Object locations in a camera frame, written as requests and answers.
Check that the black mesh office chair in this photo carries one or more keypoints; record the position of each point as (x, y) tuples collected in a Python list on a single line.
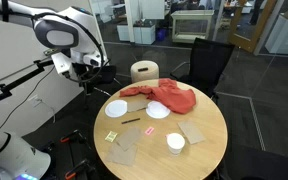
[(207, 63)]

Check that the white wall outlet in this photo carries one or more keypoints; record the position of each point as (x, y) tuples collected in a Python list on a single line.
[(35, 100)]

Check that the white paper plate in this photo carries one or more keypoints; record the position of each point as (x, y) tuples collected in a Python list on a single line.
[(157, 110), (116, 108)]

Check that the blue bin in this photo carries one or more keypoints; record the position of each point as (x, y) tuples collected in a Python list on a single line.
[(161, 34)]

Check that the orange black clamp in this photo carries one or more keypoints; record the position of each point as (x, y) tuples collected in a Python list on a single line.
[(71, 136), (79, 167)]

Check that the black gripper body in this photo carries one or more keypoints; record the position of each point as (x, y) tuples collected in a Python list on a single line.
[(84, 73)]

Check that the wooden door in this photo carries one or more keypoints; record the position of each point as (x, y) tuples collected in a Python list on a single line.
[(250, 26)]

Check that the yellow packet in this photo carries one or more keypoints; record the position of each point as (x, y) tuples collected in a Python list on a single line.
[(111, 136)]

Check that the pink packet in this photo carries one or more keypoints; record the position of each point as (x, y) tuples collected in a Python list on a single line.
[(149, 130)]

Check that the glass display case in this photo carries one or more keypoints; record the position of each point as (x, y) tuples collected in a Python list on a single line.
[(192, 25)]

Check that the black padded chair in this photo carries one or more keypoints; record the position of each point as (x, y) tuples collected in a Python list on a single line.
[(260, 163)]

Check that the black pen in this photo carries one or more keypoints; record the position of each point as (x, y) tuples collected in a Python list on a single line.
[(130, 120)]

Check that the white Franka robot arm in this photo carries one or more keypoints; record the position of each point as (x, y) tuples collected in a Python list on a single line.
[(67, 20)]

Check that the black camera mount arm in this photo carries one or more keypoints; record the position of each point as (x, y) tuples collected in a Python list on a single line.
[(17, 80)]

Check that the white paper cup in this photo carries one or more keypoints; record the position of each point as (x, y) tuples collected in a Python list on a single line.
[(175, 144)]

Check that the red cloth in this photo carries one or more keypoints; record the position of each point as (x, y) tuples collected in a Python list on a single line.
[(174, 95)]

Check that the white counter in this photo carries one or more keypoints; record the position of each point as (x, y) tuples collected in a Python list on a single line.
[(285, 33)]

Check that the white low cabinet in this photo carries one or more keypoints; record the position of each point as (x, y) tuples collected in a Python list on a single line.
[(137, 33)]

